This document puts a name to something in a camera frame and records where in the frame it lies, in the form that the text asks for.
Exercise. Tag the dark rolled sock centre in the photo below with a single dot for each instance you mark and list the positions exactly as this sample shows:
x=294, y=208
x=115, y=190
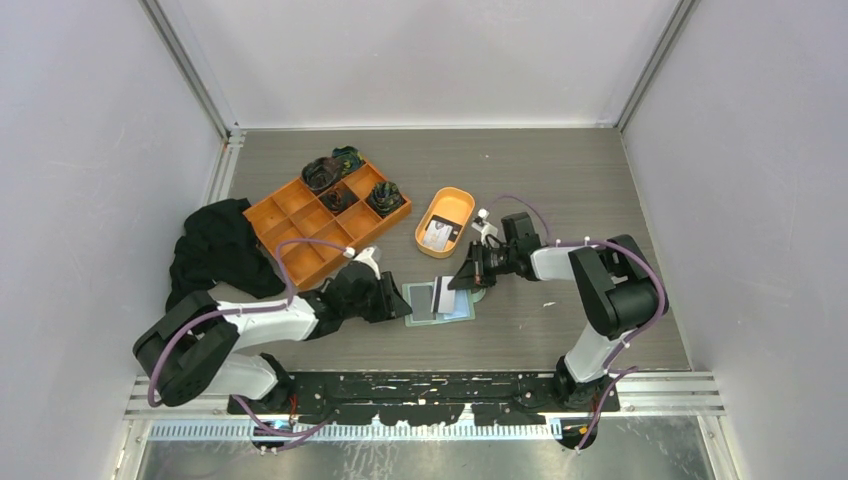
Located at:
x=338, y=198

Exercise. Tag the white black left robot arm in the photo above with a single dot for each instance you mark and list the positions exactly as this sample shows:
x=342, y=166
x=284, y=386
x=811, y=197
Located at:
x=198, y=346

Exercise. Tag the orange wooden divider box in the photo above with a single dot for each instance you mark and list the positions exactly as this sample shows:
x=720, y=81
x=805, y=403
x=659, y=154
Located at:
x=298, y=231

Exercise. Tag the dark rolled sock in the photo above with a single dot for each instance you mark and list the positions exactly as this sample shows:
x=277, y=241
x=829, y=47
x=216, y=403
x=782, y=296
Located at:
x=338, y=198
x=349, y=158
x=321, y=174

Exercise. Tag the black cloth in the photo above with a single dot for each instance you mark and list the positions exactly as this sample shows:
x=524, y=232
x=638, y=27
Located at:
x=220, y=245

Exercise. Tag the green patterned rolled sock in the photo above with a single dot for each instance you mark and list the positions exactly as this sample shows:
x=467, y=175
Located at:
x=385, y=198

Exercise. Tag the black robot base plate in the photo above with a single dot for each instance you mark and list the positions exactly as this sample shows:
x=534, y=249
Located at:
x=494, y=398

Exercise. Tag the dark rolled sock top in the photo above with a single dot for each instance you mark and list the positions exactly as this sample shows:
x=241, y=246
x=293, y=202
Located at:
x=349, y=158

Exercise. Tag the silver VIP diamond card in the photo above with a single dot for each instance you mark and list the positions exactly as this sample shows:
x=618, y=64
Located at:
x=443, y=300

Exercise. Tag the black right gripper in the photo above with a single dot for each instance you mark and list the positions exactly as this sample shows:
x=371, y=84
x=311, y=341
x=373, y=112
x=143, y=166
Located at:
x=467, y=277

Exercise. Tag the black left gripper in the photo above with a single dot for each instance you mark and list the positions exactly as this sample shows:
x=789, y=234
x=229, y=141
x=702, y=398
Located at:
x=391, y=302

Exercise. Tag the aluminium frame rail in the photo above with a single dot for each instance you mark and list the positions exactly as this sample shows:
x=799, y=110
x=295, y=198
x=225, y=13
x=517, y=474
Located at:
x=667, y=394

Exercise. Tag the silver card in tray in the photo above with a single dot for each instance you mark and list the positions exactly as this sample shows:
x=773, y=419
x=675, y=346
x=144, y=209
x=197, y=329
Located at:
x=437, y=235

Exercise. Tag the black card in tray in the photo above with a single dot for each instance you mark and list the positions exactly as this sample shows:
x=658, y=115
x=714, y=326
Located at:
x=444, y=227

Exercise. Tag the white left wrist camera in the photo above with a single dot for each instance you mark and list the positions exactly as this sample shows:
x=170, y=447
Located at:
x=369, y=256

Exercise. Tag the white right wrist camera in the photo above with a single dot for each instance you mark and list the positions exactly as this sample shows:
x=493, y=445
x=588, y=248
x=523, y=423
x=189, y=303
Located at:
x=487, y=232

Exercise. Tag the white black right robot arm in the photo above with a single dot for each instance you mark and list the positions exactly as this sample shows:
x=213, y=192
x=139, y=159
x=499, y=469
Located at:
x=621, y=294

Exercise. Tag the yellow oval tray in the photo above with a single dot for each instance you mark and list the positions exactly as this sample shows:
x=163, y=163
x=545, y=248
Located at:
x=453, y=204

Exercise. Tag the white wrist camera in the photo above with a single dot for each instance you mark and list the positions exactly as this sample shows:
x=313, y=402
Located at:
x=487, y=232
x=369, y=256

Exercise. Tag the black VIP card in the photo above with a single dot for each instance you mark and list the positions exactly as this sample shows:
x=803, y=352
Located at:
x=421, y=303

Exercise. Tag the dark rolled sock left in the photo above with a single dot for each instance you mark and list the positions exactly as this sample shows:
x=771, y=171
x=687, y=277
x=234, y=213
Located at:
x=321, y=174

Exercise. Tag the green card holder wallet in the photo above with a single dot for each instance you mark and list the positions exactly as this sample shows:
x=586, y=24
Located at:
x=466, y=301

